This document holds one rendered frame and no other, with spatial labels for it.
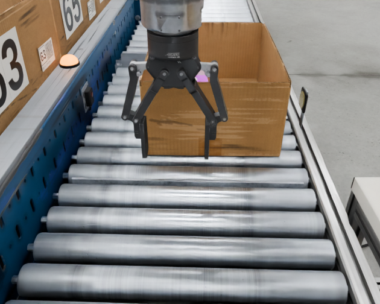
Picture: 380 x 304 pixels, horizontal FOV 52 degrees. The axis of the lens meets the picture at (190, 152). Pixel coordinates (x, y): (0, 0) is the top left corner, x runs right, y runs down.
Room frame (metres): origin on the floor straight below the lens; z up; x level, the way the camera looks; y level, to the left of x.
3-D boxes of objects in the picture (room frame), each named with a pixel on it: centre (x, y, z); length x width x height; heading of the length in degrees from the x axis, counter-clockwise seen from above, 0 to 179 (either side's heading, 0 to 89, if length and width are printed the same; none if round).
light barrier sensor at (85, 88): (0.84, 0.24, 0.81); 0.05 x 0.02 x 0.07; 178
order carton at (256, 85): (0.87, -0.05, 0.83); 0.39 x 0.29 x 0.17; 179
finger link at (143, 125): (0.57, 0.08, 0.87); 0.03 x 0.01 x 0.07; 178
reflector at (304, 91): (0.82, -0.27, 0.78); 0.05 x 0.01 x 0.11; 178
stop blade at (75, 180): (0.60, 0.01, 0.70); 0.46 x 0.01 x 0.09; 88
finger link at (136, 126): (0.57, 0.10, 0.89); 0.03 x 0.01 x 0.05; 88
